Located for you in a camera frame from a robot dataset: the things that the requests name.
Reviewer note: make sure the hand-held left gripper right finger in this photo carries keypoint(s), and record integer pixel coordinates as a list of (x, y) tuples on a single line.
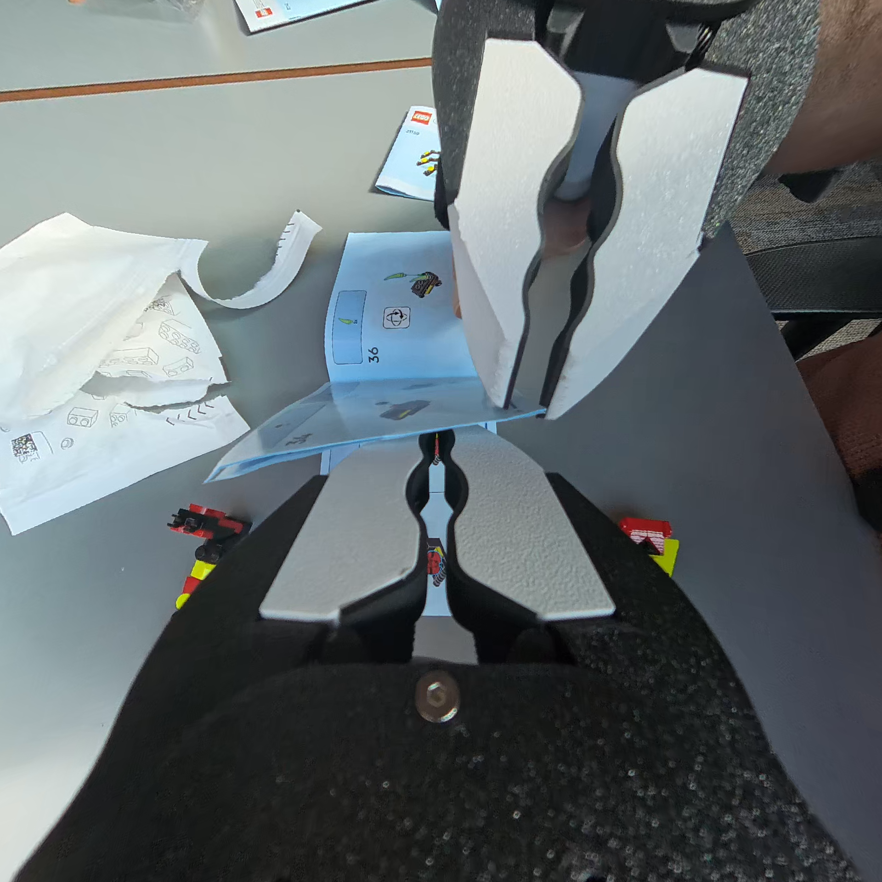
[(530, 544)]

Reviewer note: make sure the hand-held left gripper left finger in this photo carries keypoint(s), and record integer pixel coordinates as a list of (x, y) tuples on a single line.
[(344, 537)]

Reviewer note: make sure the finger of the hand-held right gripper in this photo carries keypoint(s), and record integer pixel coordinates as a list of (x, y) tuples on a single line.
[(661, 207), (503, 207)]

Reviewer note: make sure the blue instruction booklet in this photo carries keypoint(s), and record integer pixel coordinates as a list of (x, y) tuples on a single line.
[(406, 165), (310, 14), (413, 331)]

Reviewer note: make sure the person's right forearm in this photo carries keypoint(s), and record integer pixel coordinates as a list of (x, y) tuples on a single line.
[(840, 76)]

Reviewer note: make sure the person's right hand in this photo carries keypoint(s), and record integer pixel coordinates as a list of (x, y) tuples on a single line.
[(566, 231)]

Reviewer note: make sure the small red yellow brick model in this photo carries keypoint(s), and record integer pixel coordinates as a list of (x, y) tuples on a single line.
[(644, 534)]

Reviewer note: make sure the long red yellow brick model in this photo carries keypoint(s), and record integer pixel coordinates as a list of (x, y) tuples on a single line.
[(203, 520)]

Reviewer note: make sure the black chair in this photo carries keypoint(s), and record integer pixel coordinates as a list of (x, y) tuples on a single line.
[(827, 275)]

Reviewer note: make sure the reddish brown trouser leg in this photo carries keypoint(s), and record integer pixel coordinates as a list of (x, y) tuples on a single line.
[(851, 420)]

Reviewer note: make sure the torn white paper bag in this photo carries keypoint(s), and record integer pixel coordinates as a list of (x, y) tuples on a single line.
[(76, 317)]

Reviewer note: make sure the clear plastic bag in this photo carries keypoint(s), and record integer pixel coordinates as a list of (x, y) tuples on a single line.
[(179, 7)]

